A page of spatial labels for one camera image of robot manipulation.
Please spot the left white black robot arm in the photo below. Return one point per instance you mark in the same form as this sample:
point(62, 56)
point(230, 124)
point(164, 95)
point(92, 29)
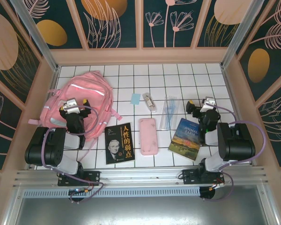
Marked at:
point(55, 152)

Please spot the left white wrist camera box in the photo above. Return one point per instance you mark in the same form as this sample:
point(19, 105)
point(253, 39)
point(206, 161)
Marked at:
point(70, 104)

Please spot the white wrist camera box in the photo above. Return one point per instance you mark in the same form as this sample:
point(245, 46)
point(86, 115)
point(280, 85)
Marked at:
point(70, 104)
point(209, 102)

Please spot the pink backpack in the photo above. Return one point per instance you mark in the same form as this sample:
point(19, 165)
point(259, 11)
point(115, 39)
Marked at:
point(89, 79)

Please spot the right aluminium corner post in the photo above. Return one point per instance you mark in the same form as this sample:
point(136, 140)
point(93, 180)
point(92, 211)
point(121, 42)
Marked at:
point(238, 35)

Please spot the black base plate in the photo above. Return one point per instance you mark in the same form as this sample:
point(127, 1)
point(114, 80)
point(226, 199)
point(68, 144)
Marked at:
point(93, 175)
point(188, 175)

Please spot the right aluminium side rail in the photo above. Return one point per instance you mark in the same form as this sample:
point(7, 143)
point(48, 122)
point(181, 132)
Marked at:
point(232, 93)

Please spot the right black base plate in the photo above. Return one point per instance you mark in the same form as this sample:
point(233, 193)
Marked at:
point(188, 175)

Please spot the Animal Farm book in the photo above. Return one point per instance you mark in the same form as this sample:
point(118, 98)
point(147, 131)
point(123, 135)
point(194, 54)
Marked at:
point(186, 140)

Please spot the clear packaged small item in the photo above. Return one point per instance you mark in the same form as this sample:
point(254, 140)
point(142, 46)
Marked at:
point(149, 102)

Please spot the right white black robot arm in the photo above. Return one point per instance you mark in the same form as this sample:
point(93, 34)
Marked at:
point(236, 143)

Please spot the aluminium mounting rail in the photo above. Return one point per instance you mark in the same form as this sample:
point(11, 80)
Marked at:
point(142, 175)

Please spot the black book with portrait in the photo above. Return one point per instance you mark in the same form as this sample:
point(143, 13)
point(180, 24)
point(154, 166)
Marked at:
point(119, 145)

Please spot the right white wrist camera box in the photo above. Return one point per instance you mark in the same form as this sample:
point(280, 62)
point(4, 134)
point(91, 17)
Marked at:
point(209, 102)

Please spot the left aluminium corner post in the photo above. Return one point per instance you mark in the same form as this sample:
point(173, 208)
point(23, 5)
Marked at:
point(37, 39)

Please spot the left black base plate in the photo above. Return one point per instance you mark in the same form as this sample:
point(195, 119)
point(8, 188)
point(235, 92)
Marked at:
point(93, 175)

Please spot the clear bag of blue pens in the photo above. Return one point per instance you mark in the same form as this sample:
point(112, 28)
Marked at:
point(169, 112)

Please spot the pink pencil case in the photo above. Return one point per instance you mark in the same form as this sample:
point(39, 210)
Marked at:
point(148, 138)

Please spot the light blue card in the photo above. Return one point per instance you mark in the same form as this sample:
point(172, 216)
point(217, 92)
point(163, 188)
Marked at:
point(135, 99)

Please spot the aluminium corner post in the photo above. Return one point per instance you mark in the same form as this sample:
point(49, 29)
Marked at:
point(37, 39)
point(238, 35)

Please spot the small circuit board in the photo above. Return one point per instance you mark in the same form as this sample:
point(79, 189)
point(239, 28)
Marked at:
point(78, 191)

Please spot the grey metal sheet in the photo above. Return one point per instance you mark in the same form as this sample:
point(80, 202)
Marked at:
point(140, 211)

